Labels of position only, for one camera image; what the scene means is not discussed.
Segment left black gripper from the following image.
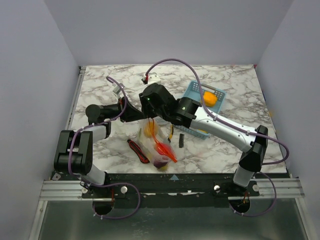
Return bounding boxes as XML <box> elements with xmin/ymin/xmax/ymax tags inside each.
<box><xmin>103</xmin><ymin>96</ymin><xmax>143</xmax><ymax>122</ymax></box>

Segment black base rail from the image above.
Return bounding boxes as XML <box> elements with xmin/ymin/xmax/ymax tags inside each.
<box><xmin>79</xmin><ymin>172</ymin><xmax>291</xmax><ymax>210</ymax></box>

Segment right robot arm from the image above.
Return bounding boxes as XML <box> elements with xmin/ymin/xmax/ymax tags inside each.
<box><xmin>139</xmin><ymin>83</ymin><xmax>268</xmax><ymax>196</ymax></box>

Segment brown potato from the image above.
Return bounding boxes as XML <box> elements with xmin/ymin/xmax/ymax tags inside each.
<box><xmin>143</xmin><ymin>124</ymin><xmax>159</xmax><ymax>138</ymax></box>

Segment purple onion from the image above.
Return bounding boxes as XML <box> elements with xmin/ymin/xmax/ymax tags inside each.
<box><xmin>153</xmin><ymin>160</ymin><xmax>168</xmax><ymax>169</ymax></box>

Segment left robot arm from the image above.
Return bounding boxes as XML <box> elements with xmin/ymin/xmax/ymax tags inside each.
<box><xmin>53</xmin><ymin>97</ymin><xmax>144</xmax><ymax>198</ymax></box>

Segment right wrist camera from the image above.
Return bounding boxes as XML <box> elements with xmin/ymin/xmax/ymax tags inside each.
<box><xmin>141</xmin><ymin>72</ymin><xmax>162</xmax><ymax>85</ymax></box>

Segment clear zip top bag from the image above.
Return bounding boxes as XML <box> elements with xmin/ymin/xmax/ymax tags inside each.
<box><xmin>137</xmin><ymin>118</ymin><xmax>178</xmax><ymax>172</ymax></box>

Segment light blue plastic basket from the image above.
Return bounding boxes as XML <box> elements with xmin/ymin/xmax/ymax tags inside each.
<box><xmin>174</xmin><ymin>80</ymin><xmax>227</xmax><ymax>140</ymax></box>

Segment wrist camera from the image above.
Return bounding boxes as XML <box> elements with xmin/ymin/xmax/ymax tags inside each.
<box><xmin>112</xmin><ymin>83</ymin><xmax>125</xmax><ymax>95</ymax></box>
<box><xmin>141</xmin><ymin>72</ymin><xmax>162</xmax><ymax>85</ymax></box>

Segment orange yellow bell pepper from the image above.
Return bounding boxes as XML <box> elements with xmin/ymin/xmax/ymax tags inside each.
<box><xmin>203</xmin><ymin>91</ymin><xmax>218</xmax><ymax>107</ymax></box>

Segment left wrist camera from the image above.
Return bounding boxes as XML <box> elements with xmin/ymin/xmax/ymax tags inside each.
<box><xmin>112</xmin><ymin>83</ymin><xmax>125</xmax><ymax>95</ymax></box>

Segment red black utility knife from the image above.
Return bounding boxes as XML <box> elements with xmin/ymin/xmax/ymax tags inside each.
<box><xmin>127</xmin><ymin>139</ymin><xmax>150</xmax><ymax>164</ymax></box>

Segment black bit holder strip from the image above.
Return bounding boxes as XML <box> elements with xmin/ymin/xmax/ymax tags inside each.
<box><xmin>178</xmin><ymin>133</ymin><xmax>185</xmax><ymax>148</ymax></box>

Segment yellow handled pliers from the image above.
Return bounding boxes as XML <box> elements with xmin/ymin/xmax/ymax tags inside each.
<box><xmin>167</xmin><ymin>124</ymin><xmax>174</xmax><ymax>143</ymax></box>

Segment red apple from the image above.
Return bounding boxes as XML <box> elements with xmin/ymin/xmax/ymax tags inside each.
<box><xmin>154</xmin><ymin>142</ymin><xmax>176</xmax><ymax>159</ymax></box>

